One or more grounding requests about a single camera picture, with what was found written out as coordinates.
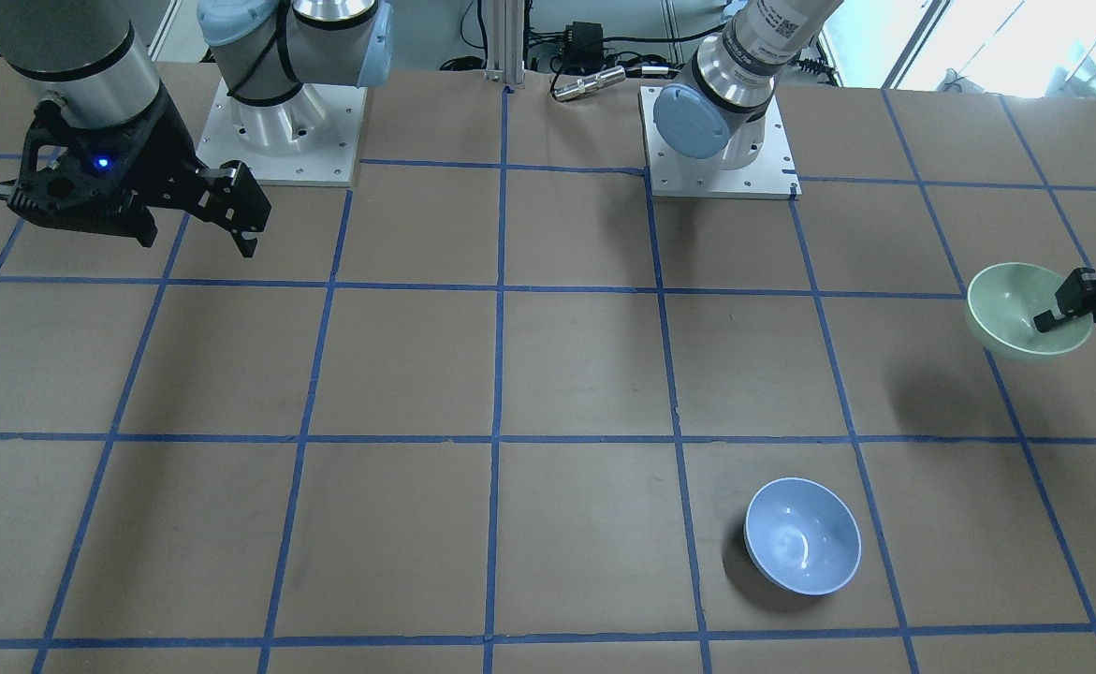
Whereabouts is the aluminium frame post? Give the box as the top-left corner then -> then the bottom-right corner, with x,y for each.
476,0 -> 530,93

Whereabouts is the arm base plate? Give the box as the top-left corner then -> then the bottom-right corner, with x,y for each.
196,81 -> 372,189
640,85 -> 803,199

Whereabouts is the silver metal cylinder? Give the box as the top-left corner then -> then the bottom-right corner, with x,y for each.
550,66 -> 626,103

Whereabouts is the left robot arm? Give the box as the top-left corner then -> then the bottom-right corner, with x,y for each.
641,1 -> 1096,351

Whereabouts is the green bowl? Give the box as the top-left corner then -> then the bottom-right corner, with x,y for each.
966,263 -> 1095,362

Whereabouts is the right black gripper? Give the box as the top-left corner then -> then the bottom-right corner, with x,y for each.
89,84 -> 272,258

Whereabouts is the black adapter behind table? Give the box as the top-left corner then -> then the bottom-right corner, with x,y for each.
561,21 -> 605,69

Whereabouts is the blue bowl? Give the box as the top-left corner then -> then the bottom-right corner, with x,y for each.
741,476 -> 863,596

